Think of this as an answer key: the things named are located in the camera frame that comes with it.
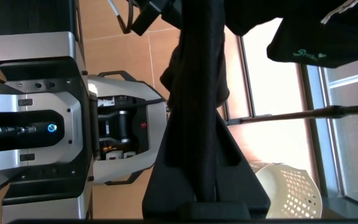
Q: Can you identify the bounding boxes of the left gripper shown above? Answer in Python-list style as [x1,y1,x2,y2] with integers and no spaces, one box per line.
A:
[131,0,183,37]

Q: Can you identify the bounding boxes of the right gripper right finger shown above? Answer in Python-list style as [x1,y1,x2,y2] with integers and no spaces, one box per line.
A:
[214,113,272,219]

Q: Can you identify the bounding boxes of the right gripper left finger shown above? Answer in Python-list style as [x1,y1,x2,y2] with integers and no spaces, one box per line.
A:
[140,115,197,219]

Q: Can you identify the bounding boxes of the black garment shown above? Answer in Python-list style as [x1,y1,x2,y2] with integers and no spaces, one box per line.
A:
[159,0,231,203]

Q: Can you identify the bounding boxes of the black shorts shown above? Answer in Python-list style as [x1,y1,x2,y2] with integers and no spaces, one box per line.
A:
[224,0,358,69]

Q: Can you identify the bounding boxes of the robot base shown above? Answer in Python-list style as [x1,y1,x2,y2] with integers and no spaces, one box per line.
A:
[0,0,170,224]

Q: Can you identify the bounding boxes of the white laundry basket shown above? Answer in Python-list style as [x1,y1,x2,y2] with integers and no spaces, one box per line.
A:
[249,161,323,219]

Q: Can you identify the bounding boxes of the black clothes rack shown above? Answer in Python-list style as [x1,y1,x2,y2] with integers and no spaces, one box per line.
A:
[224,34,358,127]

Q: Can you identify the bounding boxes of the window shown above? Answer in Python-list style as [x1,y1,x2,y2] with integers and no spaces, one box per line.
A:
[300,54,358,219]

